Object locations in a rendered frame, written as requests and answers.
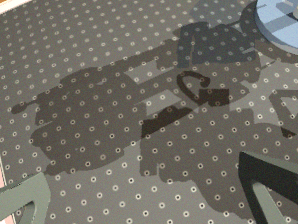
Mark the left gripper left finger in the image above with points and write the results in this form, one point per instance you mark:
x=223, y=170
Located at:
x=32, y=193

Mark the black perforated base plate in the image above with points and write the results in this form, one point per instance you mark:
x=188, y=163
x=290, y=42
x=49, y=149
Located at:
x=136, y=110

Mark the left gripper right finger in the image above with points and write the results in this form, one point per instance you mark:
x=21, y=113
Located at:
x=257, y=170

